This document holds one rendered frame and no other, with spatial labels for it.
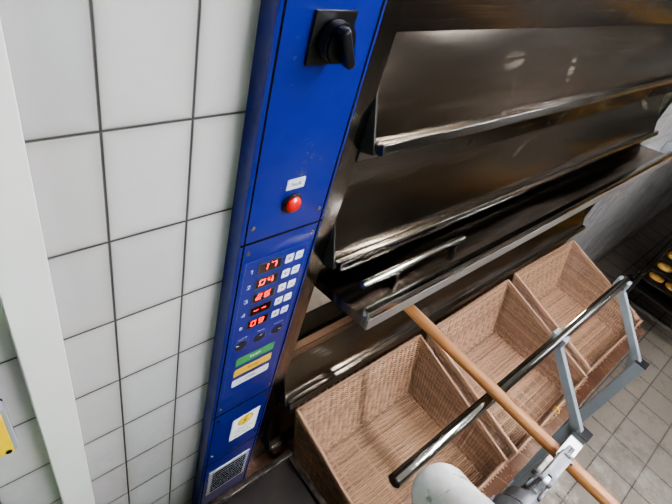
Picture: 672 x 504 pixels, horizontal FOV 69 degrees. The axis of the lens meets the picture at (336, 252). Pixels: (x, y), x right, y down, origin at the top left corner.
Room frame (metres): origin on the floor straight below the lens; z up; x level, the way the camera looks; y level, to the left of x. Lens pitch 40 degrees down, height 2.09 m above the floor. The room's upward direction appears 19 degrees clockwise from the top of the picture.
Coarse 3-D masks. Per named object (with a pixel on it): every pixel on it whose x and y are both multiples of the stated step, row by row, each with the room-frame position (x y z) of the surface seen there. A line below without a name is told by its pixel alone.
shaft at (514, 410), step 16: (416, 320) 0.89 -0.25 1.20; (432, 336) 0.86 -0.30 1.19; (448, 352) 0.82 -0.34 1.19; (464, 368) 0.79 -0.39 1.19; (480, 384) 0.76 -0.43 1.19; (496, 384) 0.76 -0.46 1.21; (496, 400) 0.73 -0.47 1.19; (512, 400) 0.73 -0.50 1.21; (512, 416) 0.70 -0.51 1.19; (528, 416) 0.70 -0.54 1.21; (528, 432) 0.68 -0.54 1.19; (544, 432) 0.67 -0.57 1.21; (544, 448) 0.65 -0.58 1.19; (576, 464) 0.62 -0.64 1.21; (576, 480) 0.60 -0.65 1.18; (592, 480) 0.60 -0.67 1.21; (608, 496) 0.57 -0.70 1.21
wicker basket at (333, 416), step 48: (336, 384) 0.87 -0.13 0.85; (384, 384) 1.02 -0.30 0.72; (432, 384) 1.09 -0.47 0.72; (336, 432) 0.85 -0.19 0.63; (384, 432) 0.93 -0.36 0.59; (432, 432) 0.99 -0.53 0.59; (480, 432) 0.95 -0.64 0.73; (336, 480) 0.62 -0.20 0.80; (384, 480) 0.77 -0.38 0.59; (480, 480) 0.88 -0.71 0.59
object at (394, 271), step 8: (456, 240) 0.90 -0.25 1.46; (464, 240) 0.92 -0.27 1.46; (432, 248) 0.85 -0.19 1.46; (440, 248) 0.85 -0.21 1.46; (448, 248) 0.88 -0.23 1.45; (456, 248) 0.90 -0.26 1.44; (416, 256) 0.80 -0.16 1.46; (424, 256) 0.81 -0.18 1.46; (448, 256) 0.90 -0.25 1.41; (400, 264) 0.76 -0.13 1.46; (408, 264) 0.77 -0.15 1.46; (384, 272) 0.72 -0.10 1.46; (392, 272) 0.73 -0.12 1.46; (368, 280) 0.68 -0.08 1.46; (376, 280) 0.69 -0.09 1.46; (392, 280) 0.74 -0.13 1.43; (392, 288) 0.74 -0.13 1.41
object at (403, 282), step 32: (608, 160) 1.83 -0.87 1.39; (640, 160) 1.91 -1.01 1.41; (544, 192) 1.40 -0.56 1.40; (576, 192) 1.46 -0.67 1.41; (608, 192) 1.53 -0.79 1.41; (480, 224) 1.10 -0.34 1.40; (512, 224) 1.14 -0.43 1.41; (384, 256) 0.85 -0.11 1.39; (320, 288) 0.71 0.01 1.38; (352, 288) 0.71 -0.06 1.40; (384, 288) 0.74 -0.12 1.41
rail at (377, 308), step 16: (656, 160) 1.89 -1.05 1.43; (624, 176) 1.64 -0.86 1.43; (592, 192) 1.44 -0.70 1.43; (560, 208) 1.27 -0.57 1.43; (528, 224) 1.13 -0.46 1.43; (544, 224) 1.17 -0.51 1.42; (496, 240) 1.01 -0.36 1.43; (512, 240) 1.04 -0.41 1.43; (464, 256) 0.90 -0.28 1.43; (480, 256) 0.92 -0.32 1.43; (448, 272) 0.82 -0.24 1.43; (416, 288) 0.74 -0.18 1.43; (384, 304) 0.67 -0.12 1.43
